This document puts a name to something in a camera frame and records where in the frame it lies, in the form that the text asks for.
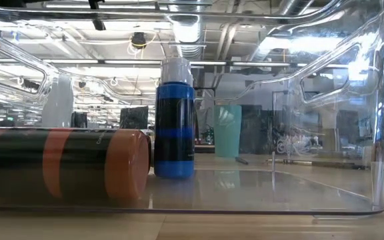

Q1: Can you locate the small blue paint bottle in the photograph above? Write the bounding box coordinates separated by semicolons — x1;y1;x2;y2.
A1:
153;57;196;179

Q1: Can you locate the orange paint bottle black label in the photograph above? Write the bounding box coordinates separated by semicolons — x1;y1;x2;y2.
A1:
0;128;151;206

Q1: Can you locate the clear plastic bin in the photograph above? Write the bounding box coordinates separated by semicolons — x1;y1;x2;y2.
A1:
0;0;384;217

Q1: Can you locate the white pillar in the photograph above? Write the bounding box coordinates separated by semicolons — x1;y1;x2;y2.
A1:
41;75;75;128

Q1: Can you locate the teal plastic cup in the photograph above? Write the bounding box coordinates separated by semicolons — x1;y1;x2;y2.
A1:
213;105;243;158

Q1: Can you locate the black ceiling device yellow cable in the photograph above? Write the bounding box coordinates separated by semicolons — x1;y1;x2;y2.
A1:
127;31;159;56

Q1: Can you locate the silver ventilation duct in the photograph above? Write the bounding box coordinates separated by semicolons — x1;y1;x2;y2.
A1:
168;13;209;61

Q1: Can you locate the black wall panel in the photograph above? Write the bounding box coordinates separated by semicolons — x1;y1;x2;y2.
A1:
71;111;88;129
120;105;149;130

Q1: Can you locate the white cable bundle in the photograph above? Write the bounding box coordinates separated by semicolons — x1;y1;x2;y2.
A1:
277;135;319;156

